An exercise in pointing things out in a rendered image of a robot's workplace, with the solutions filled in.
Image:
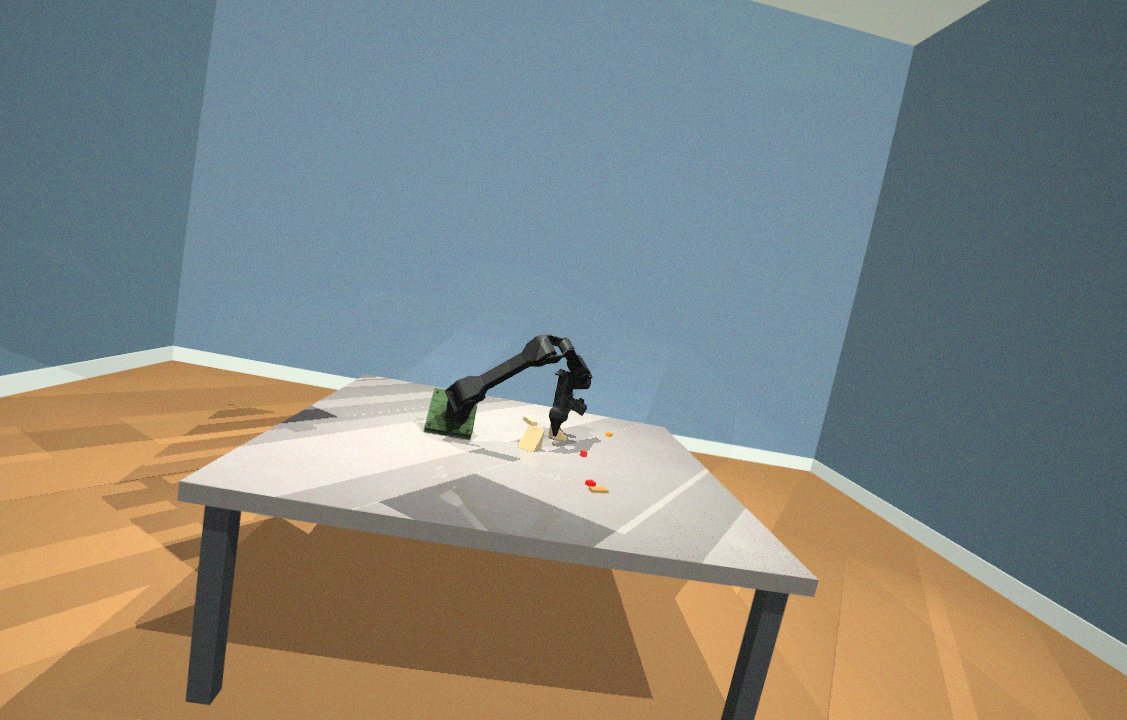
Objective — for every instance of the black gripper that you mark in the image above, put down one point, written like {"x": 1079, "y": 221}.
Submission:
{"x": 559, "y": 413}

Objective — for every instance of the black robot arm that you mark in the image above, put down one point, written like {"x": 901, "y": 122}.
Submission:
{"x": 466, "y": 392}

